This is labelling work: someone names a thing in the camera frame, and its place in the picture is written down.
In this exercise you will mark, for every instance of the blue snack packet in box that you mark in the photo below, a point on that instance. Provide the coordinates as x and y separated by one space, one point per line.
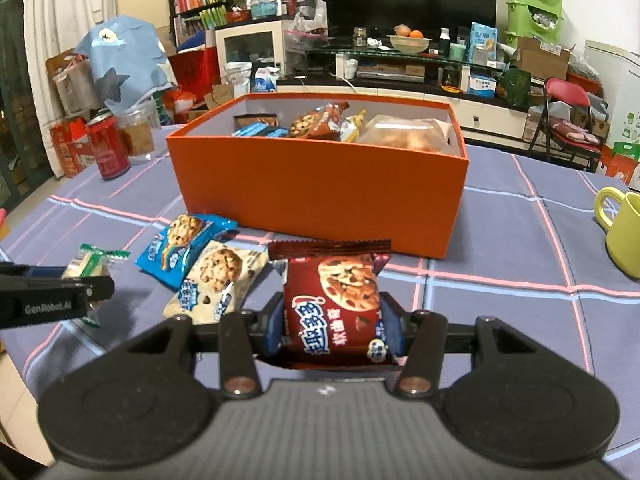
261 130

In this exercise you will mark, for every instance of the green white snack packet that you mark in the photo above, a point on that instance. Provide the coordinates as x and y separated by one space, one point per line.
94 261

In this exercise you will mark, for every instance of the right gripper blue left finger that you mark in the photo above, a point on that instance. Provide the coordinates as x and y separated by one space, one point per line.
272 324

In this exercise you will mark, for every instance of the orange storage box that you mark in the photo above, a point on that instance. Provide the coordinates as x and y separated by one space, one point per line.
319 188

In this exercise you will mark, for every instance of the green mug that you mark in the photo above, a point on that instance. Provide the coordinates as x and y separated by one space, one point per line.
622 234

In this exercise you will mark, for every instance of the white nut snack packet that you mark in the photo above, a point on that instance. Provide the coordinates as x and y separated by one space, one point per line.
351 127

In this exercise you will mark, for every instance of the white cookie packet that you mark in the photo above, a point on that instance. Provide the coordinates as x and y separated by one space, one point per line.
217 283

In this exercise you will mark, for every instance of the white tv cabinet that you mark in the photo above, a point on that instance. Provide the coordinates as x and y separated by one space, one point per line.
490 116

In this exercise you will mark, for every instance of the green stacking bins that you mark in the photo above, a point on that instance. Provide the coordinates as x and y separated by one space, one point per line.
538 19

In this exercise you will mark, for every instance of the orange chocolate cookie packet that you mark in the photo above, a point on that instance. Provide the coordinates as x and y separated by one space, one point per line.
323 123

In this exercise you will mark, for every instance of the red folding chair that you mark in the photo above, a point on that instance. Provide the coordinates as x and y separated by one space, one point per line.
573 140

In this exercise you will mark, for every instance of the white chest freezer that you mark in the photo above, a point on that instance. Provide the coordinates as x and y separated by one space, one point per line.
619 75

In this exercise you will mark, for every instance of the blue cookie packet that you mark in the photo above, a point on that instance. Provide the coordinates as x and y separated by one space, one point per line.
173 251

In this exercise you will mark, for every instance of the fruit bowl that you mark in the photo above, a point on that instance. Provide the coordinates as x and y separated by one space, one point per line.
407 40

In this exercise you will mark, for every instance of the clear round cracker packet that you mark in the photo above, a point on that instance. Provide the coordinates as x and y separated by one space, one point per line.
427 135

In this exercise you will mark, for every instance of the white glass door cabinet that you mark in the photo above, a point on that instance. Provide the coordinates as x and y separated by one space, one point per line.
256 41

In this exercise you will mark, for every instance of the blue plaid tablecloth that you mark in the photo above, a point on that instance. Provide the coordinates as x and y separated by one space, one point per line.
525 248

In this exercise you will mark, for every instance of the red chocolate cookie packet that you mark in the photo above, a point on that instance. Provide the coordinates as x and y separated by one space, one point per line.
332 312

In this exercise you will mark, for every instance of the red soda can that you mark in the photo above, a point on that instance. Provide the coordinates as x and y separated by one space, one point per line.
108 145

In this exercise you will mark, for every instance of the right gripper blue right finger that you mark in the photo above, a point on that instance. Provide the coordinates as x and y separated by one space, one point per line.
394 324

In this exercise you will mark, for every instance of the cardboard box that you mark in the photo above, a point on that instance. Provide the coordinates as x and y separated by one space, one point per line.
541 60

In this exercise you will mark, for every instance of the blue star fabric cover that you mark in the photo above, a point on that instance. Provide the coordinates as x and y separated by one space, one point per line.
128 62

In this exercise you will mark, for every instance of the clear plastic jar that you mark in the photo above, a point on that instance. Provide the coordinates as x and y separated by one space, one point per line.
137 127

